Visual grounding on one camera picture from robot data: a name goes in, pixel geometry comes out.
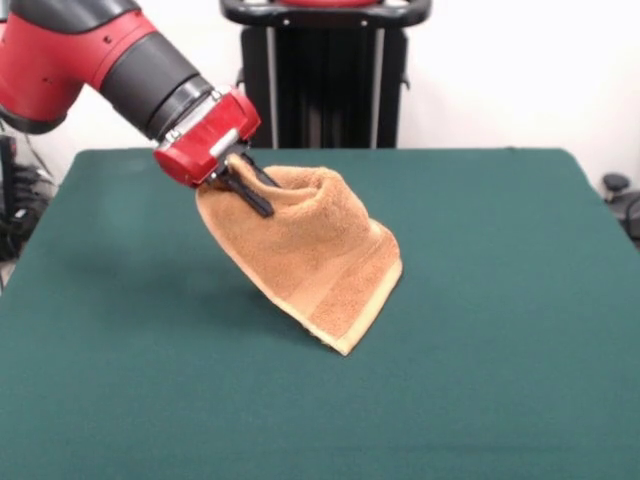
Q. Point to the black electronics box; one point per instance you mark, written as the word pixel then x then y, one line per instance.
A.
pixel 6 200

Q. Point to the tan terry towel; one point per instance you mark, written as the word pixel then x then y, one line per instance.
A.
pixel 325 250

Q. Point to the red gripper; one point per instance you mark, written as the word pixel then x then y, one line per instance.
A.
pixel 205 145

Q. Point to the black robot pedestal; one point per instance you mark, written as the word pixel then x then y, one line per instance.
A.
pixel 325 75

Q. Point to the dark green table cloth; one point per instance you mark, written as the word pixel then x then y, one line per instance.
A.
pixel 150 375

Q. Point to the black office chair base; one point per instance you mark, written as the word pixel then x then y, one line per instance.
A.
pixel 625 200

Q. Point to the red robot base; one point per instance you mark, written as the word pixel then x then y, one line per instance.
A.
pixel 325 2

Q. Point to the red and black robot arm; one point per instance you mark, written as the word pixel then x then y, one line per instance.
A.
pixel 100 60

